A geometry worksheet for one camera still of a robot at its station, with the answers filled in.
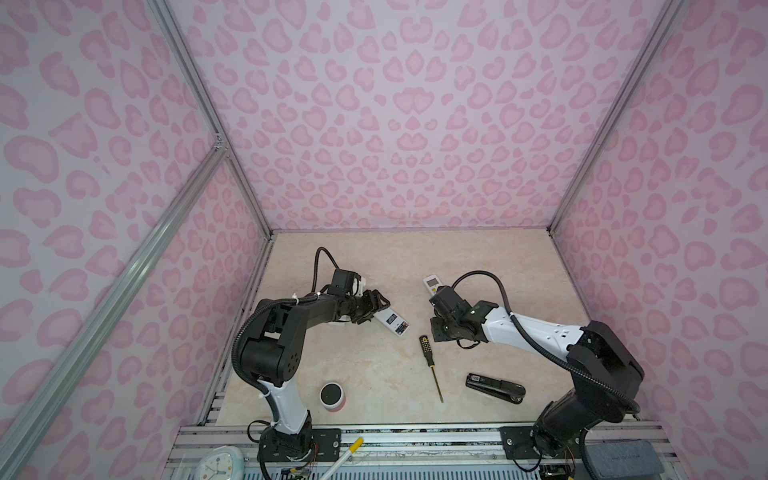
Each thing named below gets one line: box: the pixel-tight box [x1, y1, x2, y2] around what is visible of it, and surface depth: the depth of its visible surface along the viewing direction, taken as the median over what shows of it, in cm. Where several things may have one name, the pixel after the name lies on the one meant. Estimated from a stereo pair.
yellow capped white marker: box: [319, 437, 365, 480], surface depth 73 cm
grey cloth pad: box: [585, 440, 664, 479], surface depth 70 cm
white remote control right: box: [422, 274, 443, 296], surface depth 106 cm
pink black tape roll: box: [319, 382, 346, 412], surface depth 78 cm
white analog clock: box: [196, 446, 244, 480], surface depth 70 cm
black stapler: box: [465, 372, 527, 404], surface depth 82 cm
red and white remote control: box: [373, 308, 411, 337], surface depth 95 cm
